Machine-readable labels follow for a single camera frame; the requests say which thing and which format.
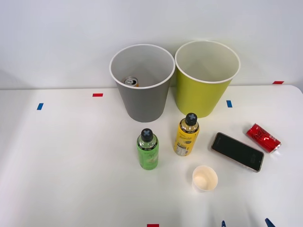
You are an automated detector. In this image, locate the red drink can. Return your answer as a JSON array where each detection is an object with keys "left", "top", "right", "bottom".
[{"left": 245, "top": 122, "right": 282, "bottom": 154}]

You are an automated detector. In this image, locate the grey plastic waste bin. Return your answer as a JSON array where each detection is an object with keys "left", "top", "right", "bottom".
[{"left": 109, "top": 44, "right": 176, "bottom": 123}]

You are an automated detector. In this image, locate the white paper cup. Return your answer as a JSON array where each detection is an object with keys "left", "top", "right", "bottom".
[{"left": 191, "top": 165, "right": 218, "bottom": 193}]

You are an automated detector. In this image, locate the black smartphone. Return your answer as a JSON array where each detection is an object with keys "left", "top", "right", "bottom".
[{"left": 210, "top": 132, "right": 265, "bottom": 173}]

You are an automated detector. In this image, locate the orange and white drink can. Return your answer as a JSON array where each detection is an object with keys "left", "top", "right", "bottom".
[{"left": 121, "top": 76, "right": 140, "bottom": 88}]

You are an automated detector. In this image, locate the green-label plastic bottle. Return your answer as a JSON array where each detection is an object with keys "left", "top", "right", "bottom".
[{"left": 136, "top": 128, "right": 160, "bottom": 171}]

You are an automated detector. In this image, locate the yellow-green plastic waste bin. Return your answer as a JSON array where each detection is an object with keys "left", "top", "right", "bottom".
[{"left": 174, "top": 40, "right": 241, "bottom": 119}]

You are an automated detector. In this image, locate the yellow-label plastic bottle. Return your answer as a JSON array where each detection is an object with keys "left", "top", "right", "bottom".
[{"left": 174, "top": 112, "right": 201, "bottom": 157}]

